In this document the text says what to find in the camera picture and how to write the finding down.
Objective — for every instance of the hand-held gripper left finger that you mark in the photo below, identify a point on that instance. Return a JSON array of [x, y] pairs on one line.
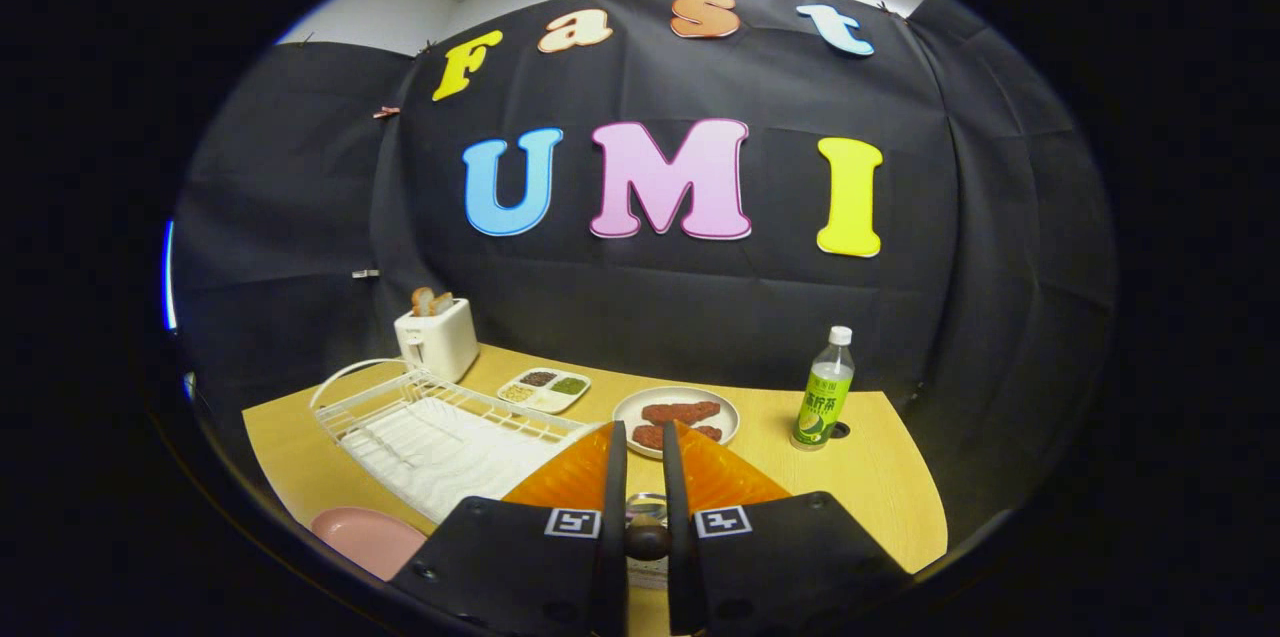
[[612, 557]]

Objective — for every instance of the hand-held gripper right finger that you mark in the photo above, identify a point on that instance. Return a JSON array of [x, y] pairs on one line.
[[680, 557]]

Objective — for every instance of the round white plate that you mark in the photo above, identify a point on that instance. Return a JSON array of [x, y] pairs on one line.
[[680, 394]]

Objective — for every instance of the white sectioned condiment dish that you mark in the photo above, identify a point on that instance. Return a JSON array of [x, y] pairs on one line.
[[545, 402]]

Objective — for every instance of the brown meat piece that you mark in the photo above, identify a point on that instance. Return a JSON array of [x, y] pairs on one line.
[[680, 411], [648, 436]]

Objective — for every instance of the clear bottle green label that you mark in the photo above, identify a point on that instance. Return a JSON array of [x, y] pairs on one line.
[[825, 397]]

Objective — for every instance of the white toaster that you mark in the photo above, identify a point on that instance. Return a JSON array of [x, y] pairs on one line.
[[435, 342]]

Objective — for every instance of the toast slice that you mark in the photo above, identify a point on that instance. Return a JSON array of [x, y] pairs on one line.
[[443, 301], [422, 301]]

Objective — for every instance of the black backdrop cloth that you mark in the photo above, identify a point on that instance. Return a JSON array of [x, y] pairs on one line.
[[1000, 267]]

